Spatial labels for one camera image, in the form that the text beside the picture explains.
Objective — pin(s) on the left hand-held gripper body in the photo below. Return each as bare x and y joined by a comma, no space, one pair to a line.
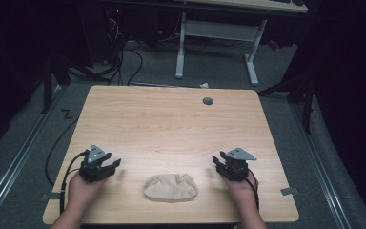
93,165

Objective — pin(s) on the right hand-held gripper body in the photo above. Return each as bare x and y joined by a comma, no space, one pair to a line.
236,163

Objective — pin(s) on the beige cloth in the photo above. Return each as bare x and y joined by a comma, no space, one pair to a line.
170,187

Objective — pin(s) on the person's left hand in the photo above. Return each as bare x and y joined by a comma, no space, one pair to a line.
82,191

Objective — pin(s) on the person's right hand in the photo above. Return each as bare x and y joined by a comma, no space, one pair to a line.
243,191

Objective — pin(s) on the grey tape piece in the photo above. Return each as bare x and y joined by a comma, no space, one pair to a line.
289,191
49,196

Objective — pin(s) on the white paper scrap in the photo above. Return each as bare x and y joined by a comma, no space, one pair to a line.
204,85

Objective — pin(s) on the black metal stand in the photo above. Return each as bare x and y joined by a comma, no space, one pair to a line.
47,86
298,95

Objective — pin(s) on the small red object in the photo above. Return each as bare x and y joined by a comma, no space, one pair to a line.
273,45

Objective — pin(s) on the white-legged wooden desk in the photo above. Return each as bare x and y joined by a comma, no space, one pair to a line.
217,30

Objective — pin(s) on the metal floor rail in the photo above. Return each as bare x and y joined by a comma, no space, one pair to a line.
16,159
317,159

